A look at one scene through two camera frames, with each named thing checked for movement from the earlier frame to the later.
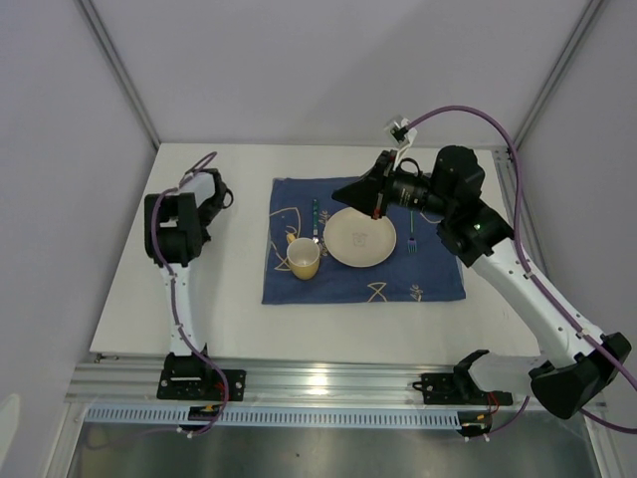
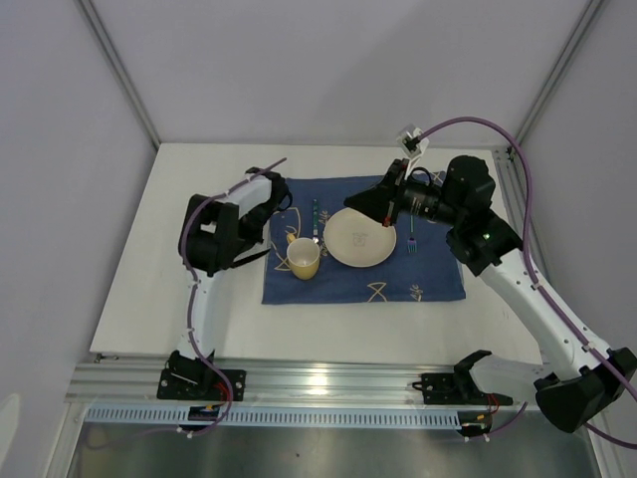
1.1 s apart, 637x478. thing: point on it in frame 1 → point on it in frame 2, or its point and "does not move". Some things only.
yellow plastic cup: x=304 y=256 does not move
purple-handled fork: x=412 y=244 does not move
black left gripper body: x=206 y=213 → x=251 y=224
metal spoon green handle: x=316 y=221 does not move
